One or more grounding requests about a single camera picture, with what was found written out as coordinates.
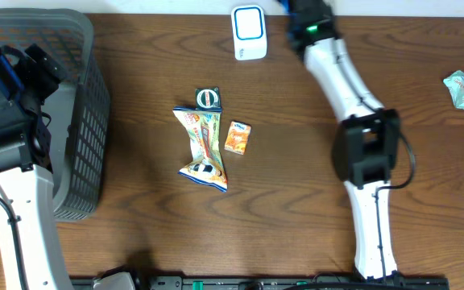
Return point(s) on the mint green snack packet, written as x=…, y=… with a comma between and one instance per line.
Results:
x=455, y=85

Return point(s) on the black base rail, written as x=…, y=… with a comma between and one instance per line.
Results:
x=269, y=283

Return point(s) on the dark round-label can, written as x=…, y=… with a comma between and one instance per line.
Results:
x=208, y=98

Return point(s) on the orange small snack pack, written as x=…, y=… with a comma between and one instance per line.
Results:
x=237, y=137

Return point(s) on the dark grey plastic basket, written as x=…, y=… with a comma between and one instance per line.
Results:
x=80, y=108

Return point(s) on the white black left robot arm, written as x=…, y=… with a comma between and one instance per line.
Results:
x=29, y=242

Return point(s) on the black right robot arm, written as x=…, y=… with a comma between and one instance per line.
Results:
x=366, y=141

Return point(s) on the orange wet wipes pack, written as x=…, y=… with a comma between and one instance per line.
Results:
x=203, y=128

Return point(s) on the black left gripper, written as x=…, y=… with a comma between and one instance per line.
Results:
x=44, y=66

